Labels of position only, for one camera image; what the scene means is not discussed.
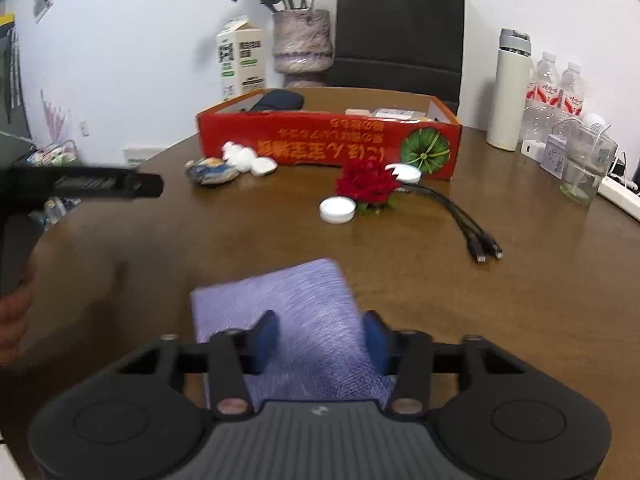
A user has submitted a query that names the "white milk carton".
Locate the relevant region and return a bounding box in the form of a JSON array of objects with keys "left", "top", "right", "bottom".
[{"left": 216, "top": 16, "right": 266, "bottom": 102}]

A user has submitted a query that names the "purple ceramic vase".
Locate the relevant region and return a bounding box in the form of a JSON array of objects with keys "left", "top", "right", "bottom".
[{"left": 272, "top": 9, "right": 334, "bottom": 88}]

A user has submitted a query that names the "brown wooden desktop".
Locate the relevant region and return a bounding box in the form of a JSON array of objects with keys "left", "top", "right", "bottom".
[{"left": 0, "top": 87, "right": 640, "bottom": 480}]

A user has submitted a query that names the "dark wall fixture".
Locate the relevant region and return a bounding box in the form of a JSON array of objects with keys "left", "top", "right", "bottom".
[{"left": 0, "top": 15, "right": 21, "bottom": 126}]

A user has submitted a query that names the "white thermos bottle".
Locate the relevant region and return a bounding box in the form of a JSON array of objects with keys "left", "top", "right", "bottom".
[{"left": 486, "top": 28, "right": 535, "bottom": 152}]

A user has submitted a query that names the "person's left hand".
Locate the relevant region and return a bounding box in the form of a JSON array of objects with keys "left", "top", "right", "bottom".
[{"left": 0, "top": 260, "right": 40, "bottom": 368}]

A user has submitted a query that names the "black paper bag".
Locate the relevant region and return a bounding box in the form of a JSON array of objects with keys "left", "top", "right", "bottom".
[{"left": 327, "top": 0, "right": 466, "bottom": 111}]

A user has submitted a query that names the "red cardboard box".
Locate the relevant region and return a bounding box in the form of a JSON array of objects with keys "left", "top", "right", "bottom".
[{"left": 196, "top": 87, "right": 463, "bottom": 182}]

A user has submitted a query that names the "navy zip pouch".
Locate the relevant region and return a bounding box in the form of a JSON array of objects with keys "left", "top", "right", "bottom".
[{"left": 247, "top": 89, "right": 305, "bottom": 112}]

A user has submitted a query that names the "white rabbit print tin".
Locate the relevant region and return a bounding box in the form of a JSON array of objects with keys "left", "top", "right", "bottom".
[{"left": 542, "top": 133, "right": 571, "bottom": 178}]

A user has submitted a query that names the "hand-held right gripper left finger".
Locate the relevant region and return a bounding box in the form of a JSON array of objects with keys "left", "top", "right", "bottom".
[{"left": 115, "top": 310, "right": 281, "bottom": 421}]

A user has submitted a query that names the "purple knit pouch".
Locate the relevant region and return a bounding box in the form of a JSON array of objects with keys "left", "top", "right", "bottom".
[{"left": 190, "top": 258, "right": 396, "bottom": 408}]

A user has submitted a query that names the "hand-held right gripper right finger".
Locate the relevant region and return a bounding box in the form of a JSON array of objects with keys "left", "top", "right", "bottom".
[{"left": 362, "top": 310, "right": 523, "bottom": 421}]

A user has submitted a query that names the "black multi-head cable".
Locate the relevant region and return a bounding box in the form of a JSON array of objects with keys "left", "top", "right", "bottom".
[{"left": 397, "top": 182, "right": 503, "bottom": 263}]

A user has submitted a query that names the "white hair claw clip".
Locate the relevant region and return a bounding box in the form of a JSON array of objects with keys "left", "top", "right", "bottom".
[{"left": 385, "top": 162, "right": 423, "bottom": 183}]

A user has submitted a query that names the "white wall vent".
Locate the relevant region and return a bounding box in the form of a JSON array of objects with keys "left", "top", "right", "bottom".
[{"left": 124, "top": 146, "right": 168, "bottom": 169}]

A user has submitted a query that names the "white power strip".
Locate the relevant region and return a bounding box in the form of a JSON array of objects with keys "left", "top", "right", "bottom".
[{"left": 597, "top": 175, "right": 640, "bottom": 221}]

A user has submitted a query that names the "crumpled white tissue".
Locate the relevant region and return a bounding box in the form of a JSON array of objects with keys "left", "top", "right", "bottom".
[{"left": 221, "top": 141, "right": 256, "bottom": 172}]

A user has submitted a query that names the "white charger block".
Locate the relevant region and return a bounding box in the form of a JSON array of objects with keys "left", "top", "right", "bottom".
[{"left": 520, "top": 139, "right": 547, "bottom": 163}]

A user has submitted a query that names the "wire shelf rack with bottles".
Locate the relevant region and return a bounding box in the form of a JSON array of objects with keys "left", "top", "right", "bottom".
[{"left": 25, "top": 140, "right": 83, "bottom": 226}]

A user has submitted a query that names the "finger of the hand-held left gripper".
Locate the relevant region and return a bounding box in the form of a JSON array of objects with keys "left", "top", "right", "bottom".
[{"left": 54, "top": 167, "right": 165, "bottom": 201}]

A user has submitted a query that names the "clear water bottle red label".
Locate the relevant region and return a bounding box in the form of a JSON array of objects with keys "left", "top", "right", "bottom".
[
  {"left": 557, "top": 61, "right": 587, "bottom": 117},
  {"left": 522, "top": 51, "right": 560, "bottom": 143}
]

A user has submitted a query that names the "white round cap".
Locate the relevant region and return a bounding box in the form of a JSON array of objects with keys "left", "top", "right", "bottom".
[{"left": 319, "top": 197, "right": 357, "bottom": 224}]

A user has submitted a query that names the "red artificial flower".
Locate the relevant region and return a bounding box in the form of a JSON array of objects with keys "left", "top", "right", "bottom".
[{"left": 334, "top": 162, "right": 403, "bottom": 216}]

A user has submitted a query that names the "clear glass cup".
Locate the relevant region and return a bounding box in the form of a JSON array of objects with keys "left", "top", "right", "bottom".
[{"left": 560, "top": 120, "right": 619, "bottom": 206}]

